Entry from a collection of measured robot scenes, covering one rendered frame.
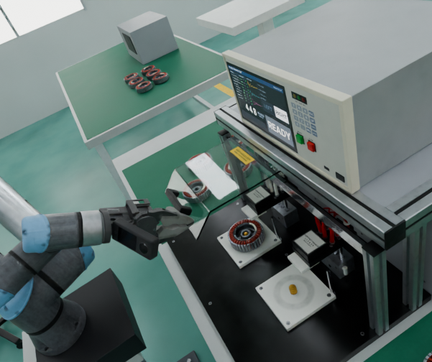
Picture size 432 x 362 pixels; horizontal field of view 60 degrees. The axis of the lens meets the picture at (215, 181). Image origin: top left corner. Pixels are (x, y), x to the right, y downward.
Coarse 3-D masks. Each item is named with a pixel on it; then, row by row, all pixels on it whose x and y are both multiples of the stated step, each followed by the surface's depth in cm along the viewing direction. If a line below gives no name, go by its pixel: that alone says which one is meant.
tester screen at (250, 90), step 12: (240, 72) 90; (240, 84) 94; (252, 84) 87; (264, 84) 82; (240, 96) 98; (252, 96) 91; (264, 96) 85; (276, 96) 79; (252, 120) 98; (264, 120) 92; (276, 120) 85; (288, 120) 80; (288, 144) 86
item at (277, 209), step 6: (288, 204) 117; (276, 210) 117; (282, 210) 115; (288, 210) 114; (294, 210) 114; (276, 216) 120; (282, 216) 114; (288, 216) 114; (294, 216) 116; (282, 222) 117; (288, 222) 116; (294, 222) 117
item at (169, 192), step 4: (168, 188) 101; (168, 192) 99; (172, 192) 99; (176, 192) 101; (168, 196) 99; (172, 196) 97; (176, 196) 101; (172, 200) 97; (176, 200) 95; (176, 204) 95; (180, 204) 94; (176, 208) 94; (180, 208) 93; (184, 208) 93; (188, 208) 94; (180, 212) 93; (184, 212) 93; (188, 212) 94
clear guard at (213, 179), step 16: (224, 144) 109; (240, 144) 106; (192, 160) 107; (208, 160) 105; (224, 160) 103; (240, 160) 100; (256, 160) 98; (176, 176) 105; (192, 176) 101; (208, 176) 99; (224, 176) 97; (240, 176) 95; (256, 176) 93; (192, 192) 96; (208, 192) 94; (224, 192) 92; (240, 192) 90; (192, 208) 95; (208, 208) 89
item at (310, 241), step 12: (300, 240) 92; (312, 240) 91; (324, 240) 90; (336, 240) 92; (300, 252) 91; (312, 252) 88; (324, 252) 90; (336, 252) 97; (300, 264) 91; (312, 264) 90
